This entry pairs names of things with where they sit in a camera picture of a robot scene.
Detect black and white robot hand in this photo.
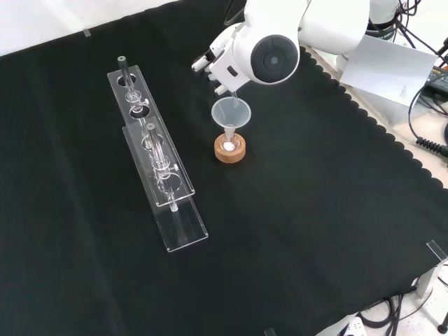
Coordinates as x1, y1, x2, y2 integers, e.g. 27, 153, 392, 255
191, 22, 253, 95

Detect clear plastic funnel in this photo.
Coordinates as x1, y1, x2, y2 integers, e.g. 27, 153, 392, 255
211, 97, 252, 141

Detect small round-bottom glass flask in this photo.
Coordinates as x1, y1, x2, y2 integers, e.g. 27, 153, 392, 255
220, 132, 241, 153

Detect clear acrylic funnel stand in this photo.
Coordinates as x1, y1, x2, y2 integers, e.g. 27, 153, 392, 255
106, 55, 209, 253

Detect white paper sheet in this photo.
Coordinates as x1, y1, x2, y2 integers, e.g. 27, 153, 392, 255
341, 34, 438, 118

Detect black bench cloth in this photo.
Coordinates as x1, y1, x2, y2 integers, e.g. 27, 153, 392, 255
0, 0, 448, 336

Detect black power adapter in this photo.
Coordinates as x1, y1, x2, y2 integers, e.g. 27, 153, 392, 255
421, 65, 448, 116

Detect cork ring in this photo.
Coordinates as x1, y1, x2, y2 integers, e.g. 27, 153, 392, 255
213, 132, 248, 164

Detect black coiled cable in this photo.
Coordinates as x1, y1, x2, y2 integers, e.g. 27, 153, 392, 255
407, 87, 448, 157

